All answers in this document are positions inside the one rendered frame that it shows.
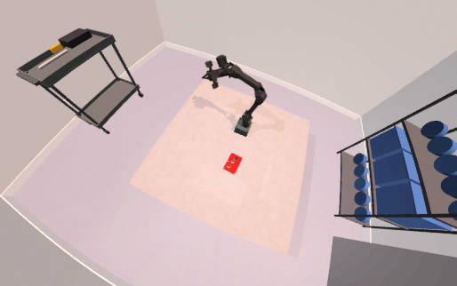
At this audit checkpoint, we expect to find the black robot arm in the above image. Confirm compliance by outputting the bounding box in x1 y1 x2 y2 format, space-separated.
207 55 268 129

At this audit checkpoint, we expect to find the red circuit board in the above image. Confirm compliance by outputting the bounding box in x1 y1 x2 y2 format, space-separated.
223 153 242 175

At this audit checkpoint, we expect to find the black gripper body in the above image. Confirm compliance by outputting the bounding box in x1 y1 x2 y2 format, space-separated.
205 60 221 90

